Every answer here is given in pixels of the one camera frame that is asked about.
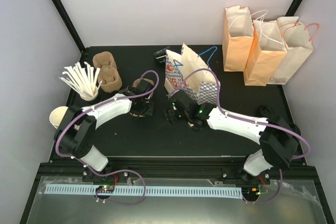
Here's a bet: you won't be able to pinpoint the cup of white straws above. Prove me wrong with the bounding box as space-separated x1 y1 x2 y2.
59 62 102 102

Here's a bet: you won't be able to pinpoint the blue checkered paper bag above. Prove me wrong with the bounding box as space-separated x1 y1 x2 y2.
164 44 219 104

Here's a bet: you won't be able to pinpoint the purple cable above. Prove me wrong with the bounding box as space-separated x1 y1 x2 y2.
167 68 312 161
54 70 160 158

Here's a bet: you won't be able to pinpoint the brown cup carrier stack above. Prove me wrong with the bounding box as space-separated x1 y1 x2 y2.
92 51 122 93

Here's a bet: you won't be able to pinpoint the beige paper bag orange handles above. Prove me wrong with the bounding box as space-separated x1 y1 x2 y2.
268 16 319 85

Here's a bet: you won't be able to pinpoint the light blue cable duct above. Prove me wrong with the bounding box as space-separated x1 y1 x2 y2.
44 184 243 199

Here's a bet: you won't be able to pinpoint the orange paper bag middle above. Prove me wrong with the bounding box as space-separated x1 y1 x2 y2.
244 20 287 86

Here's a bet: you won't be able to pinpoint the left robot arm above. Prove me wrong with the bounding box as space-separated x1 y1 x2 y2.
54 78 157 182

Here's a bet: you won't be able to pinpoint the black lid stack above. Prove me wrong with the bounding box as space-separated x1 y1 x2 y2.
257 105 275 118

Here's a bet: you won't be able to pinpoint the orange paper bag white handles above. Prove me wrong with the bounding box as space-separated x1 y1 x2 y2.
222 5 268 72

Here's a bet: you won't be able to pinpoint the white paper cup stack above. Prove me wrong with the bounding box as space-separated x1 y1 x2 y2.
49 106 68 129

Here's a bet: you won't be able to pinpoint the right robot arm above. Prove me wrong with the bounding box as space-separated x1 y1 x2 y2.
165 91 299 184

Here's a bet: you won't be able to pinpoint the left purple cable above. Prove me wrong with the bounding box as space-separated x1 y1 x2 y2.
54 70 160 158

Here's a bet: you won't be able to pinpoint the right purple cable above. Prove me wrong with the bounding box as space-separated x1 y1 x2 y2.
167 68 312 161

